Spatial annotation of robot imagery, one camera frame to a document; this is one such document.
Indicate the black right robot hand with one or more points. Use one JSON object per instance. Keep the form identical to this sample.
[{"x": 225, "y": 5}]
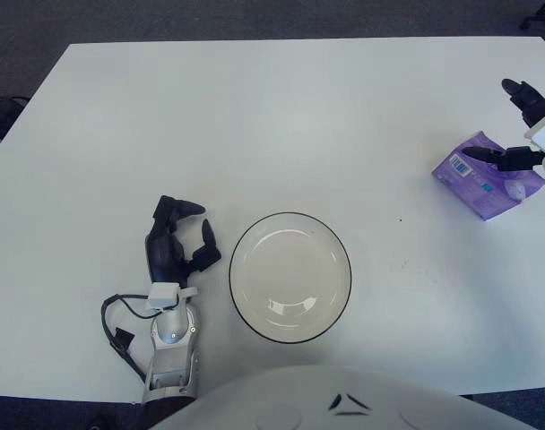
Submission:
[{"x": 530, "y": 100}]

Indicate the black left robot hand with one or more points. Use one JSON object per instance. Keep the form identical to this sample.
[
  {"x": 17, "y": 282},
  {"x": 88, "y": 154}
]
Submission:
[{"x": 158, "y": 260}]

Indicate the purple tissue paper pack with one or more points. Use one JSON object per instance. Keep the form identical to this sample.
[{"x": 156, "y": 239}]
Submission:
[{"x": 478, "y": 183}]

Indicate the white plate with black rim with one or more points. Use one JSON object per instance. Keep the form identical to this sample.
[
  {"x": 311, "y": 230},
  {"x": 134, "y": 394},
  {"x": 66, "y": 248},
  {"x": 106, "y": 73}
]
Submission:
[{"x": 290, "y": 277}]

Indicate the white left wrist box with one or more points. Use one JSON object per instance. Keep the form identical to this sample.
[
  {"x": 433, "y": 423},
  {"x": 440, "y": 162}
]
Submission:
[{"x": 162, "y": 295}]

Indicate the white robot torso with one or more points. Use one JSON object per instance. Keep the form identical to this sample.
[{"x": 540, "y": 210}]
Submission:
[{"x": 299, "y": 398}]

